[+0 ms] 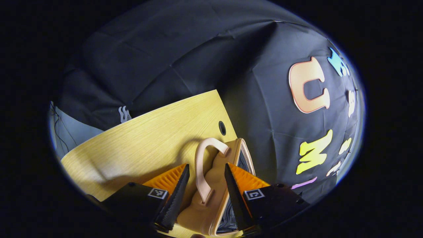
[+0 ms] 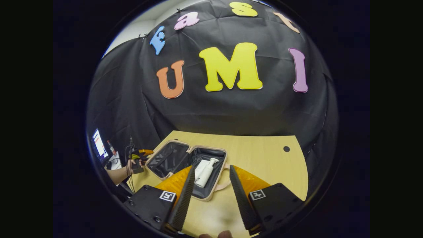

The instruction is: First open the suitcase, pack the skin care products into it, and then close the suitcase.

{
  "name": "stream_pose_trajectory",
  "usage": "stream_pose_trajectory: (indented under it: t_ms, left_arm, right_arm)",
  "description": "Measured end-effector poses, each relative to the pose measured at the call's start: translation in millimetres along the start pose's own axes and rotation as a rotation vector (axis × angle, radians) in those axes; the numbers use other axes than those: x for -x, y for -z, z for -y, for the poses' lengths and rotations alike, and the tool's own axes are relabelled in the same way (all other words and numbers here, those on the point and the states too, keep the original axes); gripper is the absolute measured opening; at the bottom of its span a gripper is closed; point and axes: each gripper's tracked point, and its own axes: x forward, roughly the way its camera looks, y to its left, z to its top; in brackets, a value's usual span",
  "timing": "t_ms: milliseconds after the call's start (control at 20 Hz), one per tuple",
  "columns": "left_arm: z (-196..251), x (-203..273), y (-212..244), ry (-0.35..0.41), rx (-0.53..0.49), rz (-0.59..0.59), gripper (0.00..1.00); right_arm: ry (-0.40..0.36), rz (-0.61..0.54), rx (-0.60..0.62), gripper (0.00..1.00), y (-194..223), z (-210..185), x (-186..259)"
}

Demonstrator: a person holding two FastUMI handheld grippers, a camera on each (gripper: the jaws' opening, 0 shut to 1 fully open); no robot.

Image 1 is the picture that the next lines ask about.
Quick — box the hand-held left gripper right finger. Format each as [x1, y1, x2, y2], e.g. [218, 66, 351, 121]
[224, 163, 310, 233]

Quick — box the thin black cable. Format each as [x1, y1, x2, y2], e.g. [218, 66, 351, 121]
[51, 102, 72, 154]

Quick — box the beige suitcase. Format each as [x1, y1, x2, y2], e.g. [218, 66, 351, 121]
[177, 138, 256, 237]

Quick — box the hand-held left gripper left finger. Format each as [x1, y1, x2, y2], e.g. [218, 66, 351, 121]
[99, 164, 191, 232]

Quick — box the small white wavy object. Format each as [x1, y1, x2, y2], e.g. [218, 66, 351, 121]
[118, 106, 132, 123]

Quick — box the black backdrop cloth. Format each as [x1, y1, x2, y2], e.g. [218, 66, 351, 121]
[56, 0, 365, 202]

